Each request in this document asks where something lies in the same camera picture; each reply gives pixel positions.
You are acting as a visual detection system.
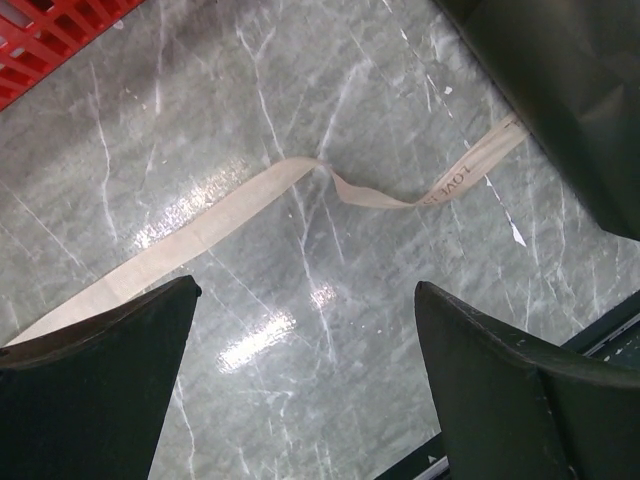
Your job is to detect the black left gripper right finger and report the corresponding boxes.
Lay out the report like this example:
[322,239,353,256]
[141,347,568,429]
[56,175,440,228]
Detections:
[414,282,639,479]

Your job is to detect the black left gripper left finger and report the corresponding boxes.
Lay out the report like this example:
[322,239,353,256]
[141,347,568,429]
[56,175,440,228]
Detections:
[1,276,202,479]

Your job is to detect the beige printed ribbon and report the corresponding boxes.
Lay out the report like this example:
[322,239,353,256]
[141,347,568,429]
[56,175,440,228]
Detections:
[9,114,530,345]

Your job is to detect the black wrapping paper cone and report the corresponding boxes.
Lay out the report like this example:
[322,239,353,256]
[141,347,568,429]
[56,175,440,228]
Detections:
[439,0,639,240]

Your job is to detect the red plastic shopping basket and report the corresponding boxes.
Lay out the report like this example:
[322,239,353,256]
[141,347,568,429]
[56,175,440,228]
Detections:
[1,0,142,108]

